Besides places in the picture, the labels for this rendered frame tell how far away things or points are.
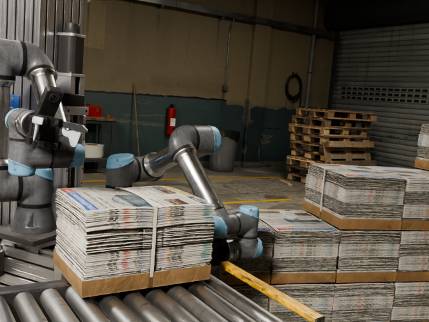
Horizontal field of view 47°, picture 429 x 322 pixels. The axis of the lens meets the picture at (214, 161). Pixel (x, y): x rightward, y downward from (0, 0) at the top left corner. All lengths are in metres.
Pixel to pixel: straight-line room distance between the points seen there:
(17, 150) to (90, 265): 0.41
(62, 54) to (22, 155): 0.64
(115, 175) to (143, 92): 6.76
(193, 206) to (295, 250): 0.79
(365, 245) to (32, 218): 1.33
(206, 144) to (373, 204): 0.75
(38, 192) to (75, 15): 0.76
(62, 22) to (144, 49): 6.84
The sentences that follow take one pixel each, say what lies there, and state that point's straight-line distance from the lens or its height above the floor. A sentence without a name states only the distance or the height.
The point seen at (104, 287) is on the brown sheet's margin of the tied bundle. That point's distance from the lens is 1.33.
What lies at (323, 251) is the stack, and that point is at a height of 0.74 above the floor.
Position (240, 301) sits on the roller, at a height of 0.79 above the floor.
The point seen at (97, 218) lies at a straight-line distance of 1.26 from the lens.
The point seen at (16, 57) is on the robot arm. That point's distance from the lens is 1.73.
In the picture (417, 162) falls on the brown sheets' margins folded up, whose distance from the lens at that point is 2.69.
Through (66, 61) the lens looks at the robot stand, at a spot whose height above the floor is 1.42.
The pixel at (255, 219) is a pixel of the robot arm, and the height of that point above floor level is 0.91.
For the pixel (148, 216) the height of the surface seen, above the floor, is 1.01.
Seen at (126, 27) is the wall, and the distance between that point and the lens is 8.80.
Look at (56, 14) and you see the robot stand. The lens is 2.07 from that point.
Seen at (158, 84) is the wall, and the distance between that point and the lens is 9.01.
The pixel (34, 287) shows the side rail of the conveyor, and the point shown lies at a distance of 1.42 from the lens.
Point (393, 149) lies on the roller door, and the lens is 10.11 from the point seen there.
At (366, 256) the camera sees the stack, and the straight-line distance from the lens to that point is 2.23.
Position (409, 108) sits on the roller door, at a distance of 9.96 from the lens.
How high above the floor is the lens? 1.32
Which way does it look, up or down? 7 degrees down
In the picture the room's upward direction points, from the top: 5 degrees clockwise
